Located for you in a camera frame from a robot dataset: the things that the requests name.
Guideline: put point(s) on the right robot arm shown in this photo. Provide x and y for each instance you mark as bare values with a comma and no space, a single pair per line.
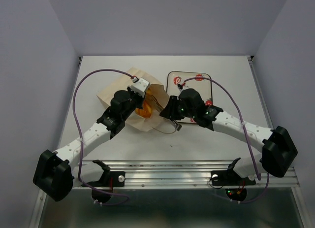
275,146

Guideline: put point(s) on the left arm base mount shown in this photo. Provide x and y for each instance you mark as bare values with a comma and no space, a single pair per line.
108,179

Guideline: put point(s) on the beige paper bag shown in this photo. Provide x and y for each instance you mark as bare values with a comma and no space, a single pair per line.
156,89

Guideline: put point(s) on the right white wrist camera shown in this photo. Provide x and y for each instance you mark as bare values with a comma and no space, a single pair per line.
182,86

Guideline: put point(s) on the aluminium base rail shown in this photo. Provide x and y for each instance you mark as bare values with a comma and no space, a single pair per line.
154,175

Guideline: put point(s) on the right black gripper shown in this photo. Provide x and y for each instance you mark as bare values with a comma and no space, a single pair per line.
170,109

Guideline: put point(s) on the strawberry print tray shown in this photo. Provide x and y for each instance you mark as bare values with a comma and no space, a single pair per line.
204,87

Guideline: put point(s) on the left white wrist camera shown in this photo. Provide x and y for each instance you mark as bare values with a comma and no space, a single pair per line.
140,87

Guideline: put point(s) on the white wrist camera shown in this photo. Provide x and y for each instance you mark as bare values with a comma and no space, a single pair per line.
140,87
182,86

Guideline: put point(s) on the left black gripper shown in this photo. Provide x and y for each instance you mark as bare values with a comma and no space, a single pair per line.
141,98

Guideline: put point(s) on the fake orange bread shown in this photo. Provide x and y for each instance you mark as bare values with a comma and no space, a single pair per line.
146,110

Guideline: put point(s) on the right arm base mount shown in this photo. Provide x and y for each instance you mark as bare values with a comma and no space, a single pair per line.
235,186

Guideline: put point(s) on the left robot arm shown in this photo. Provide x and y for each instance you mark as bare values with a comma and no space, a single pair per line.
59,171

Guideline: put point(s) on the metal tongs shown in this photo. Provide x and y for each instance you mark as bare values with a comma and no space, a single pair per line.
170,112

